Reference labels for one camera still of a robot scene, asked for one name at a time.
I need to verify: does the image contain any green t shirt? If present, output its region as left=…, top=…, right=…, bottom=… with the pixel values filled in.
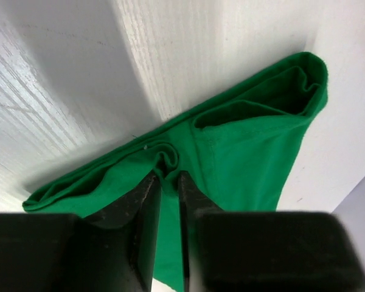
left=23, top=52, right=328, bottom=291

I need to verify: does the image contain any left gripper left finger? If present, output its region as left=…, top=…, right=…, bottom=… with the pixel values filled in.
left=78, top=172, right=161, bottom=291

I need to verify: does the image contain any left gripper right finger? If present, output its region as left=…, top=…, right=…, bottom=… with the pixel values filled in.
left=178, top=171, right=221, bottom=291

